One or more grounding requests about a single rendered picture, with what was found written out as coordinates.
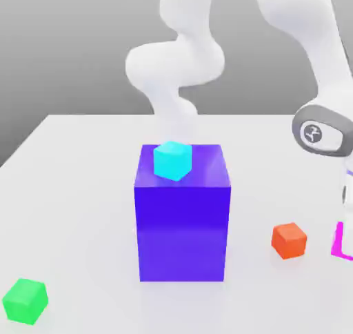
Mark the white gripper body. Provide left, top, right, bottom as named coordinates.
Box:
left=342, top=210, right=353, bottom=255

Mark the small magenta cube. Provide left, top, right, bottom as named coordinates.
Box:
left=330, top=220, right=353, bottom=262

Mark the small orange cube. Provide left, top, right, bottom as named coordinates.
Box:
left=270, top=222, right=308, bottom=261

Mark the small cyan cube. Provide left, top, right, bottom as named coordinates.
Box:
left=152, top=140, right=193, bottom=182

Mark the small green cube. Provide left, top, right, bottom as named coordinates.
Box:
left=1, top=277, right=50, bottom=326

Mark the large blue box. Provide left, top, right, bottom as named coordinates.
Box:
left=134, top=144, right=232, bottom=283

